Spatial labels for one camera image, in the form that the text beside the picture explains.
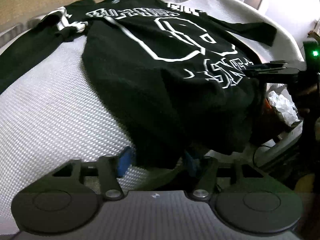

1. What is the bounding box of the crumpled white paper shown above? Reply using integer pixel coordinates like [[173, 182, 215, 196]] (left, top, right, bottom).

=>
[[266, 83, 300, 127]]

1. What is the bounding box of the black printed sweatshirt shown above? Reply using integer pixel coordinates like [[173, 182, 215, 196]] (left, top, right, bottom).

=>
[[1, 0, 278, 168]]

